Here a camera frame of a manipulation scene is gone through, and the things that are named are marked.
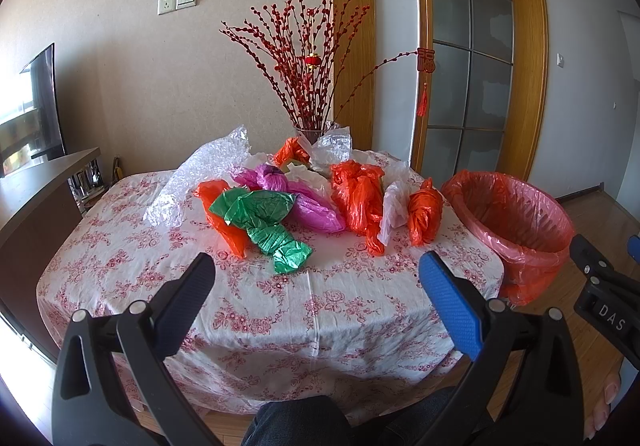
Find green plastic bag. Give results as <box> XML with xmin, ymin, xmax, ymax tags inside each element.
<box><xmin>209</xmin><ymin>187</ymin><xmax>312</xmax><ymax>275</ymax></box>

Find white paper bag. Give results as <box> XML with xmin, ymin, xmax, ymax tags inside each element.
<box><xmin>378</xmin><ymin>161</ymin><xmax>422</xmax><ymax>245</ymax></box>

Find bubble wrap sheet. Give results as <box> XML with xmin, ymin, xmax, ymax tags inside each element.
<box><xmin>143</xmin><ymin>125</ymin><xmax>250</xmax><ymax>228</ymax></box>

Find person's right hand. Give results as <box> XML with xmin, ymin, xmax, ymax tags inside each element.
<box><xmin>584</xmin><ymin>369</ymin><xmax>622</xmax><ymax>440</ymax></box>

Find white wall socket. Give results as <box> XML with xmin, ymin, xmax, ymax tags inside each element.
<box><xmin>156</xmin><ymin>0</ymin><xmax>176</xmax><ymax>16</ymax></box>

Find clear plastic bag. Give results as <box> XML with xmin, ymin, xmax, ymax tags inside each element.
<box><xmin>298</xmin><ymin>126</ymin><xmax>352</xmax><ymax>177</ymax></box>

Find wooden door frame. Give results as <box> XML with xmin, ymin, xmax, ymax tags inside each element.
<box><xmin>333</xmin><ymin>0</ymin><xmax>549</xmax><ymax>181</ymax></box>

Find floral pink white tablecloth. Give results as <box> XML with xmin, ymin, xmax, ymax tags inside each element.
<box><xmin>34</xmin><ymin>148</ymin><xmax>506</xmax><ymax>422</ymax></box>

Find red berry branches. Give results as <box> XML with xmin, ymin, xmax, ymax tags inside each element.
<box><xmin>218</xmin><ymin>0</ymin><xmax>419</xmax><ymax>132</ymax></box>

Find large orange plastic bag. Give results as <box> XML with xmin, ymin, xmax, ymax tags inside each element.
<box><xmin>330</xmin><ymin>160</ymin><xmax>385</xmax><ymax>256</ymax></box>

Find red-lined trash basket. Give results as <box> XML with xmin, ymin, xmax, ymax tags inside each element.
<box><xmin>442</xmin><ymin>171</ymin><xmax>575</xmax><ymax>306</ymax></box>

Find dark trouser knee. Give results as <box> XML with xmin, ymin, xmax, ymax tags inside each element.
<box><xmin>241</xmin><ymin>386</ymin><xmax>454</xmax><ymax>446</ymax></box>

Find dark wooden tv cabinet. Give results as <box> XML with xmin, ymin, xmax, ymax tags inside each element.
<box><xmin>0</xmin><ymin>148</ymin><xmax>100</xmax><ymax>362</ymax></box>

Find magenta plastic bag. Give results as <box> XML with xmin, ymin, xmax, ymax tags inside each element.
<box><xmin>232</xmin><ymin>163</ymin><xmax>346</xmax><ymax>233</ymax></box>

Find small red lantern ornament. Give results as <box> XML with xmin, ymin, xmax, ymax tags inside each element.
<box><xmin>304</xmin><ymin>54</ymin><xmax>322</xmax><ymax>68</ymax></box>

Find flat screen television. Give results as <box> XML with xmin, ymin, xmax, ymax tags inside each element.
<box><xmin>1</xmin><ymin>42</ymin><xmax>66</xmax><ymax>177</ymax></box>

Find red fu tassel ornament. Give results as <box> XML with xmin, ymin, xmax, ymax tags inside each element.
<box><xmin>416</xmin><ymin>47</ymin><xmax>436</xmax><ymax>117</ymax></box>

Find frosted glass sliding door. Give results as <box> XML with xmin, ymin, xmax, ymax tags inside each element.
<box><xmin>422</xmin><ymin>0</ymin><xmax>514</xmax><ymax>185</ymax></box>

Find small orange plastic bag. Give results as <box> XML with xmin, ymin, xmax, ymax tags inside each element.
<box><xmin>408</xmin><ymin>178</ymin><xmax>444</xmax><ymax>247</ymax></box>

